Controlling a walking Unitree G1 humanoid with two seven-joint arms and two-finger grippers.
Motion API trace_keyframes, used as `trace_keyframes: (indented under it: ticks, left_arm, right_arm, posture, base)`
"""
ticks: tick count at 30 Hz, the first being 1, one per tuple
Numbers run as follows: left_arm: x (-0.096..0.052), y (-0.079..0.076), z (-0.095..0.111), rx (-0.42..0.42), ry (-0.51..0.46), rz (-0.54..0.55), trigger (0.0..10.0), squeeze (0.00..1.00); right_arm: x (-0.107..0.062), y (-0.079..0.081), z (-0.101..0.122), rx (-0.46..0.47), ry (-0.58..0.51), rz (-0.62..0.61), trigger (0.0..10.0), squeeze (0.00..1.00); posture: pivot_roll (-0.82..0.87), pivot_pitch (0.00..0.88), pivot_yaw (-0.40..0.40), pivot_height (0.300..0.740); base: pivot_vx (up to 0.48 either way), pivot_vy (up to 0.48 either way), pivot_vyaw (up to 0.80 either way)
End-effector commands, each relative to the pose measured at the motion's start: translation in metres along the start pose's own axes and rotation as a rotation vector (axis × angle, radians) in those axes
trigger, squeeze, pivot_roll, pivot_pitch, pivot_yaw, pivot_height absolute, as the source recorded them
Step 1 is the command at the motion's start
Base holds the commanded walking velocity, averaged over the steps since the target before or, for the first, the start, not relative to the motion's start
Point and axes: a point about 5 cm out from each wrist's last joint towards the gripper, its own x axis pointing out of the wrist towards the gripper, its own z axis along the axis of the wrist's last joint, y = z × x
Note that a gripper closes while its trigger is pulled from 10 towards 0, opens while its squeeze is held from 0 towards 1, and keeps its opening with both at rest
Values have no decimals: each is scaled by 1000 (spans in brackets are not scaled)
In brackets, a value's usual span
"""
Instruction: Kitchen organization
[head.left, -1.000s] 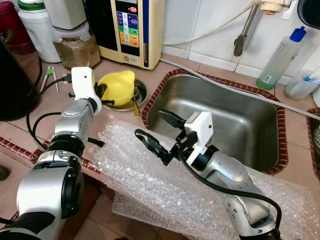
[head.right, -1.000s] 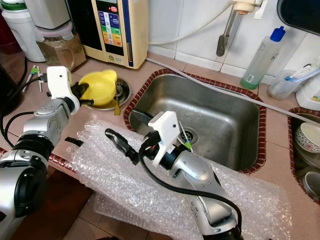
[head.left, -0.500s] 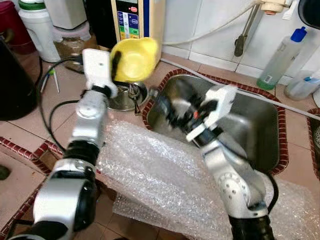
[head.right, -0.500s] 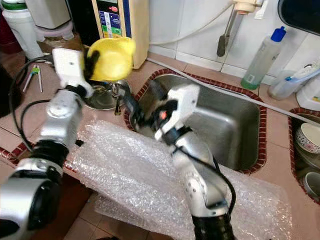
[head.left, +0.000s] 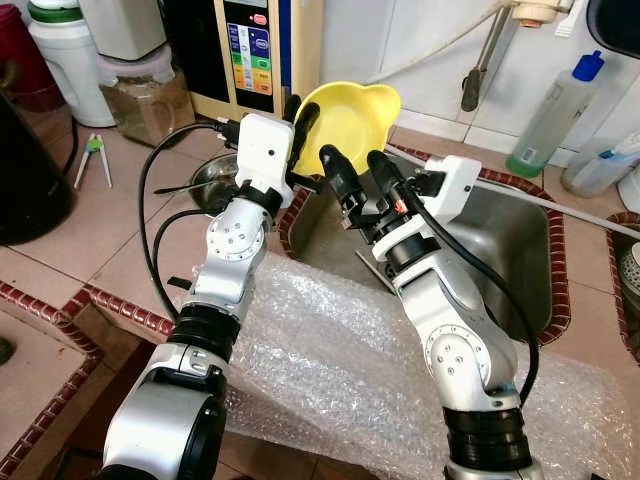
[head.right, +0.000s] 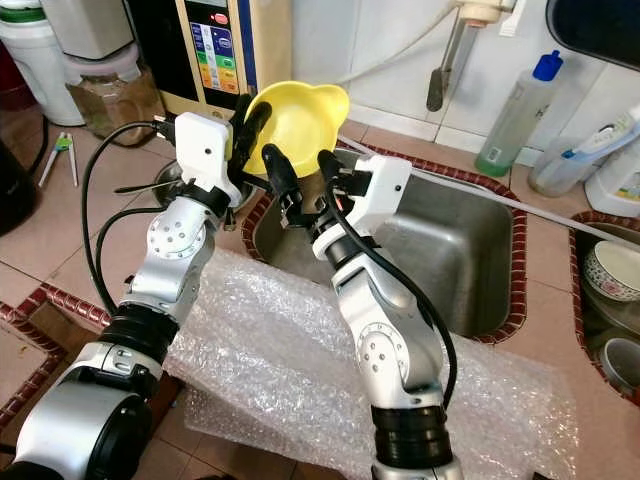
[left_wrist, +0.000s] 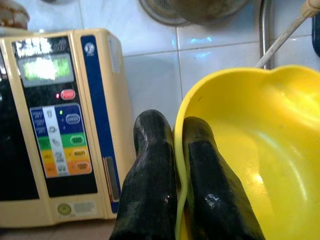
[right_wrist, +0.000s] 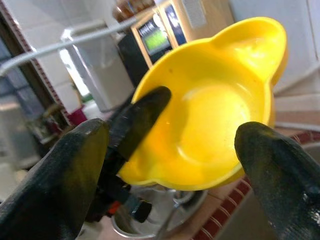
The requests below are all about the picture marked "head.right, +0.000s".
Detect wall tap grey spout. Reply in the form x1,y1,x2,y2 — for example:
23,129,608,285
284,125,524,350
425,0,521,113

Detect black hanging pan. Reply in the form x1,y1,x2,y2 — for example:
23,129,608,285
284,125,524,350
545,0,640,73

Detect white patterned bowl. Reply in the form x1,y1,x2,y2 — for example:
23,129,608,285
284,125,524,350
585,240,640,303

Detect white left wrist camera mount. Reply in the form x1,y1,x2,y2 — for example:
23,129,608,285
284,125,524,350
175,112,241,196

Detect yellow plastic bowl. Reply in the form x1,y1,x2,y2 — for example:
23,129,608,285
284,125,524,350
245,82,351,179

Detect small steel bowl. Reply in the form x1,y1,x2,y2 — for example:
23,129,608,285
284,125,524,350
155,158,189,199

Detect clear bottle blue cap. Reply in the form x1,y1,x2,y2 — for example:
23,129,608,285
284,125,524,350
475,50,564,177

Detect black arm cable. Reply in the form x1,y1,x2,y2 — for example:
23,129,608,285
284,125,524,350
325,205,459,411
80,120,181,316

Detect white tongs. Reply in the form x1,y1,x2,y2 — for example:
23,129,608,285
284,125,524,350
38,130,79,189

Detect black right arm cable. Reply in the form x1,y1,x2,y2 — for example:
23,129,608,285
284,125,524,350
325,205,459,411

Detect grey bowl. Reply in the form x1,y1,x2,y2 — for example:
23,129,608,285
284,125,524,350
600,338,640,393

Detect black kettle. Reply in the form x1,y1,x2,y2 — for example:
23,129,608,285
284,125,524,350
0,140,36,236

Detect dark red container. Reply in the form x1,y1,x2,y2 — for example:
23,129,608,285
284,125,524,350
0,45,23,109

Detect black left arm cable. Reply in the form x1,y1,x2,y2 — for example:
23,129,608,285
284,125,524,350
80,120,181,316

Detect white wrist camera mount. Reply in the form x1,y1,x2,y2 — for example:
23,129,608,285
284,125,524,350
175,112,241,196
310,155,413,256

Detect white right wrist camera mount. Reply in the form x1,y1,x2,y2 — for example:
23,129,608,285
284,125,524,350
310,155,413,256

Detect beige black water ionizer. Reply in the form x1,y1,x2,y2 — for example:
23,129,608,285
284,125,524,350
130,0,296,123

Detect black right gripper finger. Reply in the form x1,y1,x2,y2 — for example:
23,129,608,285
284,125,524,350
316,148,353,196
262,143,309,206

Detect grey white box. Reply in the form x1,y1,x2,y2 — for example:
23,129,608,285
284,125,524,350
40,0,136,59

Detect clear jar brown contents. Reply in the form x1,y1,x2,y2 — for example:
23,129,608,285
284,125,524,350
60,50,166,146

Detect clear bubble wrap sheet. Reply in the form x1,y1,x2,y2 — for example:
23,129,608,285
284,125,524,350
165,248,581,480

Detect white jug green lid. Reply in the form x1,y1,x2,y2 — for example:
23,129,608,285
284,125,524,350
0,0,83,126

